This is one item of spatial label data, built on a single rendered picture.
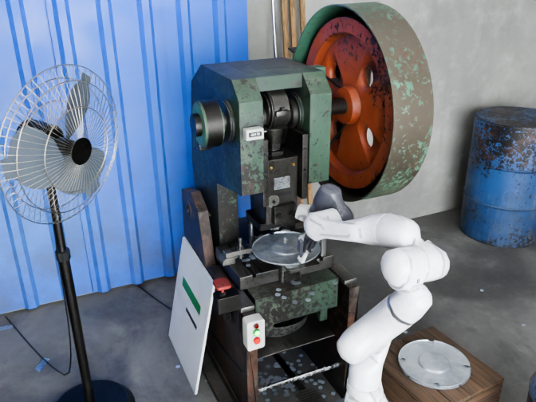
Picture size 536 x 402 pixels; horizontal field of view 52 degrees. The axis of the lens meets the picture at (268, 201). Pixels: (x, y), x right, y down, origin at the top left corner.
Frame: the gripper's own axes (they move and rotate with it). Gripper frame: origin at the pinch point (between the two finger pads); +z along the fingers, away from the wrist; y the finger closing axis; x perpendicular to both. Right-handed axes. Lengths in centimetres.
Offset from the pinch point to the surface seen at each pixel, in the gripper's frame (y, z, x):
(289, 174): 5.9, -17.6, 28.1
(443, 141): 214, 66, 94
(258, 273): -12.0, 16.5, 8.3
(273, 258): -7.5, 7.6, 7.2
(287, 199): 4.9, -7.3, 23.5
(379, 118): 36, -46, 22
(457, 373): 44, 21, -63
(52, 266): -71, 115, 113
